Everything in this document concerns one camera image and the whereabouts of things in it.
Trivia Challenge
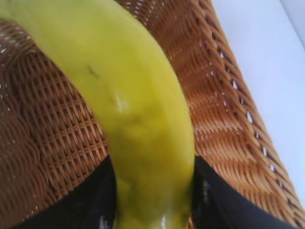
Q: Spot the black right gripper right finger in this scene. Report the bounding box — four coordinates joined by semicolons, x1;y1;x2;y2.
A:
190;156;297;229

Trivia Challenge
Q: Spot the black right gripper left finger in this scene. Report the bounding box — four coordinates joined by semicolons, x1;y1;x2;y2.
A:
9;154;120;229

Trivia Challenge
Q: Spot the yellow banana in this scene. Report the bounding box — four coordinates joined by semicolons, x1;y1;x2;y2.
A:
0;0;196;229

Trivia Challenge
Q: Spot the brown woven wicker basket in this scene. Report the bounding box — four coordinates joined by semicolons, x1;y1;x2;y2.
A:
0;0;305;229

